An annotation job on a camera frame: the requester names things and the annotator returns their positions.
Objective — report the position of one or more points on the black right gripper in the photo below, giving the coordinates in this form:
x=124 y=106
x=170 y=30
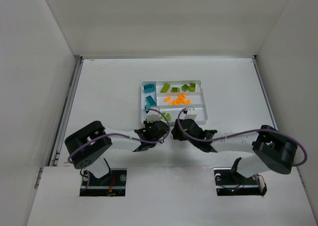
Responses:
x=210 y=133

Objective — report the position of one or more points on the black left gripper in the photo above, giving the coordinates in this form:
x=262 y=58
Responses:
x=143 y=133

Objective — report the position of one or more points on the orange arch lego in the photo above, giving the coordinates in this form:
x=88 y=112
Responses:
x=182 y=97

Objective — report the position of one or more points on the olive green lego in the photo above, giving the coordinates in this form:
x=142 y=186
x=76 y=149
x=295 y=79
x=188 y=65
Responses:
x=175 y=89

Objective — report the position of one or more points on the teal rounded lego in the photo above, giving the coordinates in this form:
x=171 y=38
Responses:
x=148 y=88

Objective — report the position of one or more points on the lime green lego plate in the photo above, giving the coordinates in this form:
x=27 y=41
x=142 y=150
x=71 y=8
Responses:
x=165 y=88

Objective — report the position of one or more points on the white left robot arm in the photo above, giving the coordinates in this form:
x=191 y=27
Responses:
x=87 y=145

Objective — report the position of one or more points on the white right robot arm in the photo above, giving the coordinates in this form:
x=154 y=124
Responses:
x=269 y=148

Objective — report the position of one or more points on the orange flat lego brick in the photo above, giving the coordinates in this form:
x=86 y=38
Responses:
x=176 y=102

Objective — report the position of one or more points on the white divided sorting tray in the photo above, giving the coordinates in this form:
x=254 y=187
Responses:
x=170 y=96

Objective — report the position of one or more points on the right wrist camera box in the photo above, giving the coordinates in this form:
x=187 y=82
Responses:
x=190 y=113

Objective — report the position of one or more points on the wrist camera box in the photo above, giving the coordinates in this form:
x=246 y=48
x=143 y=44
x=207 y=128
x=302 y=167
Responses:
x=152 y=115
x=190 y=113

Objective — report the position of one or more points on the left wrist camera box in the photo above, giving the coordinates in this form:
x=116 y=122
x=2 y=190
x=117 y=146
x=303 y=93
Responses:
x=152 y=115

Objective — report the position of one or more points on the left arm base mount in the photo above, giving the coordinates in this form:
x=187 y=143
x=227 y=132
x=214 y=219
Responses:
x=112 y=184

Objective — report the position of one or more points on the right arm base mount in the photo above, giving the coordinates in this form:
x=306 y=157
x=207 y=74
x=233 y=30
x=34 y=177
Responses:
x=230 y=183

